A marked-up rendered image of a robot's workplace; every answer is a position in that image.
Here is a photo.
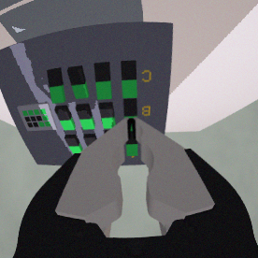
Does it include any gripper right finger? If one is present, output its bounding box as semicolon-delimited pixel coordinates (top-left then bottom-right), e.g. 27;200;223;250
131;117;258;258

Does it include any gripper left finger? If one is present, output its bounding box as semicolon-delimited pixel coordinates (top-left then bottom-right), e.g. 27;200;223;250
13;118;131;258

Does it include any dark grey switch panel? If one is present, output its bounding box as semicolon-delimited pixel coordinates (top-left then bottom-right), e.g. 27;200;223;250
0;21;173;165

